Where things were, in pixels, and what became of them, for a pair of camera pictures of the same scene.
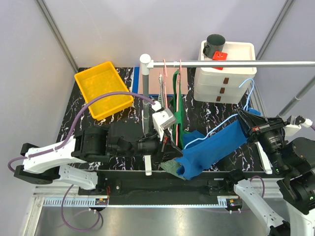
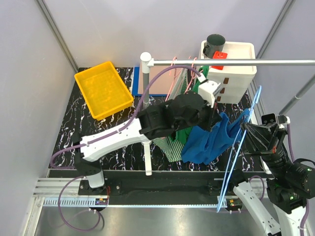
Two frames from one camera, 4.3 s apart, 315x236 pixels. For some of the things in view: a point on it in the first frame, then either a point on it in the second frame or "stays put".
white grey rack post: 145,63 stays put
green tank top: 176,103 → 202,75
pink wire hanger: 177,101 → 193,76
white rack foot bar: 147,160 stays put
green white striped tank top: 171,165 → 168,150
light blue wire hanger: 227,119 → 242,133
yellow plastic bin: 102,80 stays put
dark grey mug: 215,43 stays put
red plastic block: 219,55 stays put
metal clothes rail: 151,63 stays put
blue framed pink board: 153,79 stays put
